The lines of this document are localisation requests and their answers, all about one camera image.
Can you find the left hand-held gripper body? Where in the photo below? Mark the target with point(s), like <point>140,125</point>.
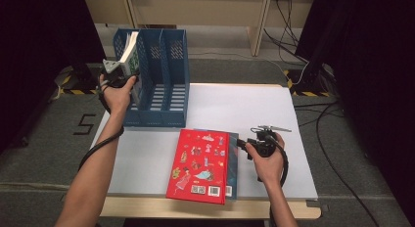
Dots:
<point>111,66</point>

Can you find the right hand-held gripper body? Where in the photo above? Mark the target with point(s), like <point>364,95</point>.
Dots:
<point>267,147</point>

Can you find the teal illustrated book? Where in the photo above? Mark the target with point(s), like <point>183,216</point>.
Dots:
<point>233,168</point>

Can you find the white book with picture grid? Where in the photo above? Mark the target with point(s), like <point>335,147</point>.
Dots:
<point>129,47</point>

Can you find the red book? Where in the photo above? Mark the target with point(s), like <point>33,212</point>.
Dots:
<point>195,168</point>

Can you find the blue plastic file rack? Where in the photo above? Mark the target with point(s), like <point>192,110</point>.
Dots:
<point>173,117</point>

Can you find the person's right hand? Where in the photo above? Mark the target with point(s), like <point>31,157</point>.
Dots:
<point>270,170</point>

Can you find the person's left hand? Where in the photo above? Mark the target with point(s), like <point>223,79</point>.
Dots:
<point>117,98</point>

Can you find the black stand base hazard tape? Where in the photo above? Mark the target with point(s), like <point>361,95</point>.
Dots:
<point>78,78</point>
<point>310,81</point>

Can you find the black curtain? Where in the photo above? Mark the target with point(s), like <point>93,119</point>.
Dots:
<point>39,57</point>
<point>375,73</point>

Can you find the light wooden desk frame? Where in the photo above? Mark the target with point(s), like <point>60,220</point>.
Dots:
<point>257,31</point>

